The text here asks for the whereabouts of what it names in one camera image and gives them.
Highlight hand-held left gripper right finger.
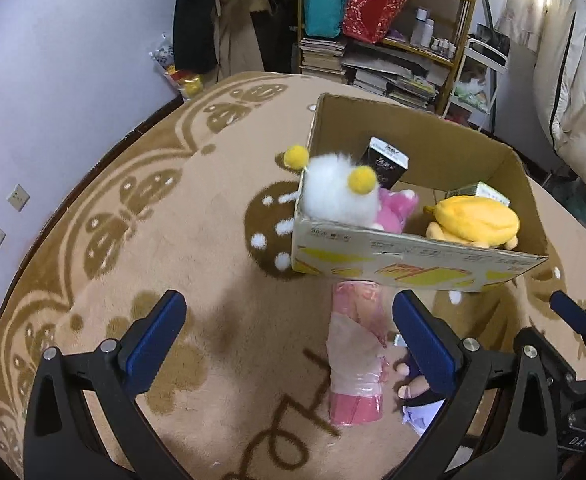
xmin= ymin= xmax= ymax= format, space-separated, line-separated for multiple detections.
xmin=392 ymin=289 xmax=559 ymax=480

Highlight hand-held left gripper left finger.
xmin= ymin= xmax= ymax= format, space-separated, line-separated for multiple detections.
xmin=23 ymin=289 xmax=189 ymax=480

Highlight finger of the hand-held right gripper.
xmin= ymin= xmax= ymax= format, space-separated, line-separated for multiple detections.
xmin=549 ymin=291 xmax=586 ymax=361

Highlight pink plastic packet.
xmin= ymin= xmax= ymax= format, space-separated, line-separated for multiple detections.
xmin=325 ymin=281 xmax=389 ymax=427

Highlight printed cardboard box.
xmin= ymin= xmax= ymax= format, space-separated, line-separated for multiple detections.
xmin=290 ymin=92 xmax=550 ymax=295

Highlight yellow plush toy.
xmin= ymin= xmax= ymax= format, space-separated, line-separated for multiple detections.
xmin=425 ymin=195 xmax=521 ymax=251

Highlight pink and white plush bear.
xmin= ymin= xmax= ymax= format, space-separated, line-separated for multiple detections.
xmin=373 ymin=187 xmax=420 ymax=235

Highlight green packet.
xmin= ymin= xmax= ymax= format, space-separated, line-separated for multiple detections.
xmin=446 ymin=181 xmax=511 ymax=207

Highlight white fluffy plush yellow ears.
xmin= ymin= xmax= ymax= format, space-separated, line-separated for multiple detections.
xmin=283 ymin=145 xmax=380 ymax=228

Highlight black tissue pack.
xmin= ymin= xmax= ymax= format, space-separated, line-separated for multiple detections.
xmin=358 ymin=136 xmax=410 ymax=188

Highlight light green soft item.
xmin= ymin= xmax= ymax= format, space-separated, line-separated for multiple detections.
xmin=453 ymin=82 xmax=489 ymax=106

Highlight small purple white paper item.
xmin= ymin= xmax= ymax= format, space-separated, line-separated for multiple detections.
xmin=402 ymin=402 xmax=446 ymax=436

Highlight brown patterned carpet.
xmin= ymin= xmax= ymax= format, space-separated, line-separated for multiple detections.
xmin=0 ymin=70 xmax=586 ymax=480

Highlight cat plush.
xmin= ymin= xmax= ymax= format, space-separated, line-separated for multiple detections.
xmin=460 ymin=70 xmax=489 ymax=91

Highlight white metal cart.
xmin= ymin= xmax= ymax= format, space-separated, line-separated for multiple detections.
xmin=443 ymin=35 xmax=511 ymax=133

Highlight clear bag of toys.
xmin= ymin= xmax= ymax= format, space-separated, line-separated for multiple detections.
xmin=149 ymin=34 xmax=205 ymax=101

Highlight pile of magazines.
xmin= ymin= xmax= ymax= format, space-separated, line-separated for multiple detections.
xmin=340 ymin=42 xmax=446 ymax=111

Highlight broom with dustpan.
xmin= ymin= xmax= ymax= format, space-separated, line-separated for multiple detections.
xmin=476 ymin=0 xmax=511 ymax=58

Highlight row of small bottles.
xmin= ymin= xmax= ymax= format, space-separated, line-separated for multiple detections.
xmin=430 ymin=37 xmax=458 ymax=58

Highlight floral curtain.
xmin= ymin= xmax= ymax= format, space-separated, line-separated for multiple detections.
xmin=483 ymin=0 xmax=554 ymax=53

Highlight stack of books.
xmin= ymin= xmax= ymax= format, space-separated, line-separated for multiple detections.
xmin=299 ymin=36 xmax=348 ymax=78

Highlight wooden shelf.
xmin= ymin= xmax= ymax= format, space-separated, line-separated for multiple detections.
xmin=295 ymin=0 xmax=484 ymax=116

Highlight tall white bottle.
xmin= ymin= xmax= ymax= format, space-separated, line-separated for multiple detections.
xmin=410 ymin=7 xmax=430 ymax=46

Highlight beige hanging garment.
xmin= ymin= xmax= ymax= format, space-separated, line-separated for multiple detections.
xmin=213 ymin=0 xmax=269 ymax=81

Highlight black hanging coat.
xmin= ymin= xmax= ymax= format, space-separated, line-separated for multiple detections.
xmin=173 ymin=0 xmax=224 ymax=73

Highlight red patterned bag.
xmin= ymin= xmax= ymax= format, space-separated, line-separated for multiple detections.
xmin=342 ymin=0 xmax=415 ymax=45

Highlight black hanging clothes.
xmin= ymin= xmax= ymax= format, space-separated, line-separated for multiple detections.
xmin=253 ymin=0 xmax=304 ymax=73

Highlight teal bag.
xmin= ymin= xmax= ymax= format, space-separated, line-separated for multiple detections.
xmin=303 ymin=0 xmax=351 ymax=38

